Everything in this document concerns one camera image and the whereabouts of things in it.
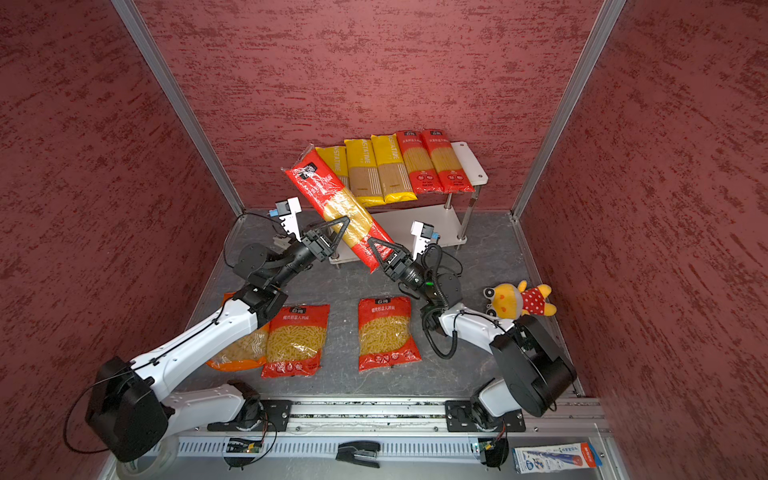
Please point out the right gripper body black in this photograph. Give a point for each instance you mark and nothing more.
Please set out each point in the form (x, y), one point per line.
(409, 270)

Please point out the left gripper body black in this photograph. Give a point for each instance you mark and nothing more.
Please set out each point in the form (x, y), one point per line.
(305, 251)

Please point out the yellow spaghetti pack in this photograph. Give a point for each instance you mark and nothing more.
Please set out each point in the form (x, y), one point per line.
(394, 177)
(336, 158)
(363, 173)

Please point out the red pasta bag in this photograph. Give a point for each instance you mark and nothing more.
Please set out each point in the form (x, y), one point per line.
(297, 336)
(331, 199)
(385, 338)

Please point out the red spaghetti pack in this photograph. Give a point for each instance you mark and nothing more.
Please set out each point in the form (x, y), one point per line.
(421, 171)
(449, 170)

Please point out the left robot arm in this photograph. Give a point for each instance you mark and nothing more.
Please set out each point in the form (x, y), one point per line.
(133, 404)

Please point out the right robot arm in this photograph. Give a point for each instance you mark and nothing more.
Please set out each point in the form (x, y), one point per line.
(535, 371)

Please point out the white two-tier shelf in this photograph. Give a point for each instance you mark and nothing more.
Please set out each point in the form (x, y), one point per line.
(450, 224)

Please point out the orange pasta bag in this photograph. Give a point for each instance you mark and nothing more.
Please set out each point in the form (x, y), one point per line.
(247, 353)

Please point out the yellow plush toy red dress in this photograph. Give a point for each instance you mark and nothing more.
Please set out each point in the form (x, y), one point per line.
(508, 301)

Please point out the black stapler front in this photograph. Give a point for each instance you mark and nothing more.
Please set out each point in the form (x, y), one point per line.
(360, 453)

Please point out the white blue toothpaste box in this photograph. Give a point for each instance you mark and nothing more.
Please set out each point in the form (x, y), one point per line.
(555, 458)

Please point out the clear tape roll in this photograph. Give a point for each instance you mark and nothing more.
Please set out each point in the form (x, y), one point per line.
(153, 467)

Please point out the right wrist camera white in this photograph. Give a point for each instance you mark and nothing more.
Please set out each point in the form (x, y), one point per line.
(424, 234)

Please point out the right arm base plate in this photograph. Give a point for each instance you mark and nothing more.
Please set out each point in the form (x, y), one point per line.
(462, 416)

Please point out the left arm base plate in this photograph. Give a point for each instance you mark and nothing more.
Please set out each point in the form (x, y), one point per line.
(270, 415)

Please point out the left corner aluminium post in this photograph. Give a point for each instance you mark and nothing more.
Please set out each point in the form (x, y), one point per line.
(132, 19)

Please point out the corner aluminium post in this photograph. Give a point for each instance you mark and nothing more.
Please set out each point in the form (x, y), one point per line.
(132, 19)
(600, 32)

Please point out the aluminium front rail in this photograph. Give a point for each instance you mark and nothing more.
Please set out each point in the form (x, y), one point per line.
(415, 443)

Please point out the right corner aluminium post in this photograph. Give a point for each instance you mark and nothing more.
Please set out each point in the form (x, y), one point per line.
(600, 32)

